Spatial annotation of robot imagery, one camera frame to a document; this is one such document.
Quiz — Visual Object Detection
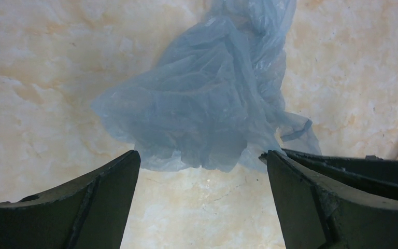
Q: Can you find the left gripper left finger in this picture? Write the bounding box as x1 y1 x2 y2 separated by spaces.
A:
0 150 140 248

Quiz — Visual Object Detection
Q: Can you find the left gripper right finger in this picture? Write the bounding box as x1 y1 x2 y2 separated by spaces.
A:
260 149 398 248

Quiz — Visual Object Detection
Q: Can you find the light blue plastic trash bag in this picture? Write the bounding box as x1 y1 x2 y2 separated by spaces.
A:
92 1 321 172

